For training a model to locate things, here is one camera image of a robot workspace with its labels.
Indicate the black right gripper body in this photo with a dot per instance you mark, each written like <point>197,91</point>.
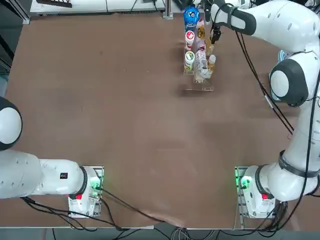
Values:
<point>217,30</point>

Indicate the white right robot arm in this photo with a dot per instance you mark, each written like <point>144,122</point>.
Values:
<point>287,25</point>

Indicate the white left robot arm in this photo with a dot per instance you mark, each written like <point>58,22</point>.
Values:
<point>25,175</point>

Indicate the yellow juice bottle white cap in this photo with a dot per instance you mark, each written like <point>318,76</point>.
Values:
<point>212,63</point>

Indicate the clear acrylic tiered shelf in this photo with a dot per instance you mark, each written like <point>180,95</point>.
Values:
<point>202,86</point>

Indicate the large strawberry print snack packet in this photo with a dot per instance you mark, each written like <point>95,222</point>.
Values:
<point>200,35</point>

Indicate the white cup with red lid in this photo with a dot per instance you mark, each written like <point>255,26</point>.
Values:
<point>190,37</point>

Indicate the small white mouse print packet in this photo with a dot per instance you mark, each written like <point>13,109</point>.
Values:
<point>202,63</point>

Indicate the blue snack cup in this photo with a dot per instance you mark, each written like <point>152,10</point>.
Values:
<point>191,16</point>

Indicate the white cup with green lid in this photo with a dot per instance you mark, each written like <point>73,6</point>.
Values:
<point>189,58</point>

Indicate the black ridged object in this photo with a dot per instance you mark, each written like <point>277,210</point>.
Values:
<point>55,3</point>

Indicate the aluminium frame post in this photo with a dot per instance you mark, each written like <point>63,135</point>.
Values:
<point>168,10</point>

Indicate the aluminium arm base plate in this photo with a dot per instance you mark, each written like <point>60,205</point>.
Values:
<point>238,200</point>
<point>101,172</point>

